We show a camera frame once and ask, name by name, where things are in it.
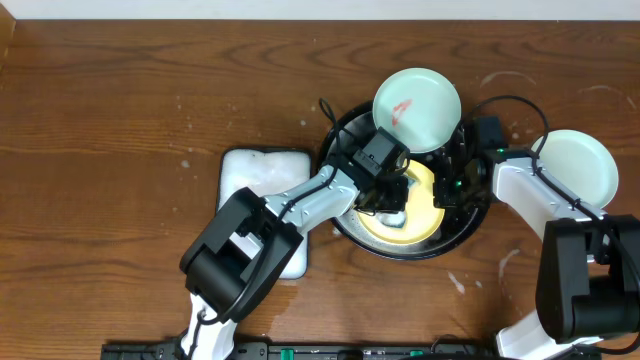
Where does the green yellow sponge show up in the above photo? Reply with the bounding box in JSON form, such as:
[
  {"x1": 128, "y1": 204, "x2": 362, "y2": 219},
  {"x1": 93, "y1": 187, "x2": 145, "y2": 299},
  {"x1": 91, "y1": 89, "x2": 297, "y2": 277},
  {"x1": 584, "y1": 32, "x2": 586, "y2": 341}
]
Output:
[{"x1": 375, "y1": 210, "x2": 407, "y2": 228}]

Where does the yellow plate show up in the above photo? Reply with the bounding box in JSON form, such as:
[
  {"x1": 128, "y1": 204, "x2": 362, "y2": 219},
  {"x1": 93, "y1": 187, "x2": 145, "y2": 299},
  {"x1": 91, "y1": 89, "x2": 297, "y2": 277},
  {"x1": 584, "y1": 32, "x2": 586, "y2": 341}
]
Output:
[{"x1": 358, "y1": 160, "x2": 445, "y2": 245}]

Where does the mint green plate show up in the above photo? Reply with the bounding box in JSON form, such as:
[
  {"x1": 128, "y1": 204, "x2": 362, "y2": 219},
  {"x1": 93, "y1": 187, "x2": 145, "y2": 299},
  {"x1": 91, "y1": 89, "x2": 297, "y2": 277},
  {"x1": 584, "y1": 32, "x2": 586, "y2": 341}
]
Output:
[
  {"x1": 372, "y1": 68, "x2": 462, "y2": 153},
  {"x1": 539, "y1": 129, "x2": 619, "y2": 209}
]

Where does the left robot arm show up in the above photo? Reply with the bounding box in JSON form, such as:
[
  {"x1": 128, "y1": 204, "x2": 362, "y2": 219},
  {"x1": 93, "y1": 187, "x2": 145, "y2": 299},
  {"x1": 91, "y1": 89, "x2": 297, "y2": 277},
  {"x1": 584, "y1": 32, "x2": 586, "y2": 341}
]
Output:
[{"x1": 179, "y1": 150, "x2": 408, "y2": 359}]

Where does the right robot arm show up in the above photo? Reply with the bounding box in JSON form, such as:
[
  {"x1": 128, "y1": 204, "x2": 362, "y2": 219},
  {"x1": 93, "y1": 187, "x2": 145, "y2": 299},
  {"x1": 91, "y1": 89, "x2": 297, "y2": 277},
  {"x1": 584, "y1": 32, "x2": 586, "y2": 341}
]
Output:
[{"x1": 434, "y1": 148, "x2": 639, "y2": 359}]

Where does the round black tray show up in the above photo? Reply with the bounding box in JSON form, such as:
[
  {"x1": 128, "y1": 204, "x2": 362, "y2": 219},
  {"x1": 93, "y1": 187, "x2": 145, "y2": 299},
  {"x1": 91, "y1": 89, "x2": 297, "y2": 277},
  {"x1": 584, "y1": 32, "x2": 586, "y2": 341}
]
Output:
[{"x1": 331, "y1": 101, "x2": 491, "y2": 260}]

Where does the black rectangular foam tray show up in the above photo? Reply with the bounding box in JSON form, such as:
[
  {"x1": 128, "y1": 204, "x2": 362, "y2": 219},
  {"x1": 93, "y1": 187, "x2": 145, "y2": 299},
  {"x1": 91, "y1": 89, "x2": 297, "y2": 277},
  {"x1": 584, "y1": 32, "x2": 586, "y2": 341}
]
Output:
[{"x1": 217, "y1": 148, "x2": 312, "y2": 280}]

